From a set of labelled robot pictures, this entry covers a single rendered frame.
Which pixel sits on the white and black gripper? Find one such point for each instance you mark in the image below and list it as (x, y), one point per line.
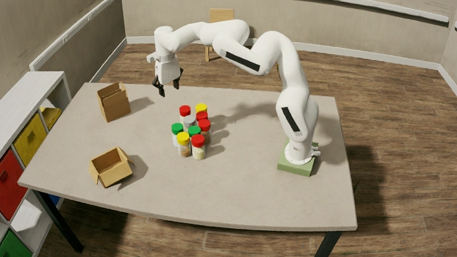
(166, 72)

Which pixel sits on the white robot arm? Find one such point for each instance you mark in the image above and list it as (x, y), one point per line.
(297, 112)

